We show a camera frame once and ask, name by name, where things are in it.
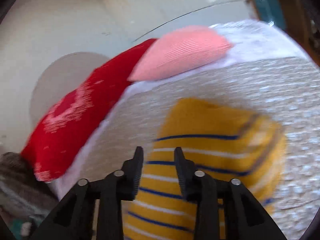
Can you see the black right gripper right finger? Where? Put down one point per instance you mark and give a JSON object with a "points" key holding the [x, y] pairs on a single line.
{"points": [[228, 202]]}

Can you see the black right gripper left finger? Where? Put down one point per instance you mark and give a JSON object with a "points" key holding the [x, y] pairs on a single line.
{"points": [[93, 208]]}

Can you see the yellow striped knit sweater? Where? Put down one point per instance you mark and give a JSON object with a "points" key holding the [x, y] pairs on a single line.
{"points": [[223, 142]]}

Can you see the checkered grey fabric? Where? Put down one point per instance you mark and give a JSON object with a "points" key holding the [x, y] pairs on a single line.
{"points": [[25, 201]]}

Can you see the red embroidered pillow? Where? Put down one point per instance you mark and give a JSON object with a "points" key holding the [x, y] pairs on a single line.
{"points": [[65, 128]]}

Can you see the beige spotted quilt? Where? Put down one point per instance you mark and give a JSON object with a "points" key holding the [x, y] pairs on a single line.
{"points": [[285, 89]]}

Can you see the round beige headboard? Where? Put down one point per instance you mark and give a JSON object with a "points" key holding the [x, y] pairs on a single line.
{"points": [[61, 77]]}

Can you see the white bed sheet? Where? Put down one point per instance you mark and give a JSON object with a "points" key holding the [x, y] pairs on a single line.
{"points": [[253, 41]]}

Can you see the pink ribbed pillow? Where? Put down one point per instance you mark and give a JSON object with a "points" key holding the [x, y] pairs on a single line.
{"points": [[180, 51]]}

